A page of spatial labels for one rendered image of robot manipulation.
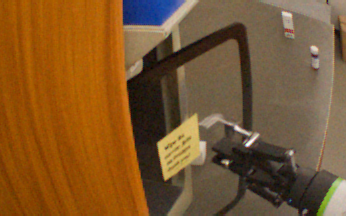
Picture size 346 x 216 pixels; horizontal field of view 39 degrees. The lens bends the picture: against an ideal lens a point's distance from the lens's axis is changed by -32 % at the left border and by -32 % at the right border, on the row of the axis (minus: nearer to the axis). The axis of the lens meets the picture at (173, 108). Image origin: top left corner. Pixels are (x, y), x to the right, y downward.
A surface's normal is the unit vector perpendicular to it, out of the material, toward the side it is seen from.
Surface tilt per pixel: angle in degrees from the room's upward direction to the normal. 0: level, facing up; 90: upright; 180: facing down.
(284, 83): 0
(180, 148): 90
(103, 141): 90
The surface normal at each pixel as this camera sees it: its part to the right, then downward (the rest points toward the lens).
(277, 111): -0.07, -0.81
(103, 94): -0.35, 0.56
